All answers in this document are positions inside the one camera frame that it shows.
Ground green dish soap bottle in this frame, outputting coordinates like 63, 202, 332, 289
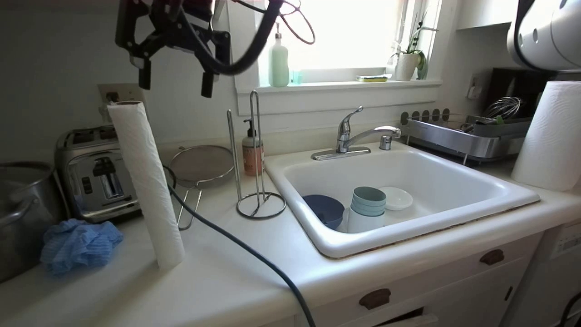
268, 22, 290, 89

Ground green houseplant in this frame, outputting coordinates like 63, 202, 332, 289
388, 20, 437, 80

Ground metal dish rack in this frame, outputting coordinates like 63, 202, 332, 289
397, 107, 532, 165

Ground white sink base cabinet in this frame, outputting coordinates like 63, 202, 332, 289
288, 229, 546, 327

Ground black power cable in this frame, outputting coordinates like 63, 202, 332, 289
161, 165, 317, 327

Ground metal whisk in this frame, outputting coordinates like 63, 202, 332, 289
479, 94, 522, 125

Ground wire paper towel stand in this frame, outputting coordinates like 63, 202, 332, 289
225, 89, 288, 222

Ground black countertop appliance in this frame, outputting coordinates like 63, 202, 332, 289
470, 67, 541, 120

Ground thin white paper towel roll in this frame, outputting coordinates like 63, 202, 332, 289
105, 100, 187, 273

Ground chrome faucet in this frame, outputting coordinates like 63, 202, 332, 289
310, 104, 403, 162

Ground orange soap pump bottle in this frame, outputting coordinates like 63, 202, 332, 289
241, 118, 266, 178

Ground crumpled blue cloth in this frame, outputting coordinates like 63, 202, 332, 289
38, 218, 125, 278

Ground dark drawer handle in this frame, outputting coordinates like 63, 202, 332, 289
477, 247, 506, 267
357, 287, 392, 312

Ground blue bowl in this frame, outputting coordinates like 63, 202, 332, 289
301, 193, 345, 233

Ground white kitchen sink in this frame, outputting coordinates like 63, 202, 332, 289
263, 142, 541, 262

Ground teal and white mug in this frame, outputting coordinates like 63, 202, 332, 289
343, 185, 388, 236

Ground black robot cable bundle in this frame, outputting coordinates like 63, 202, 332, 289
179, 0, 317, 78

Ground chrome toaster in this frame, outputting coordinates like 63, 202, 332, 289
52, 125, 145, 223

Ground white plant pot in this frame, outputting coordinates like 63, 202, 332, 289
390, 51, 421, 82

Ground metal mesh strainer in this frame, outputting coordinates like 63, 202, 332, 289
161, 144, 236, 233

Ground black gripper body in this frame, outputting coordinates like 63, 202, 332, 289
114, 0, 232, 69

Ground beige wall outlet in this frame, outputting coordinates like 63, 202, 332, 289
96, 82, 147, 124

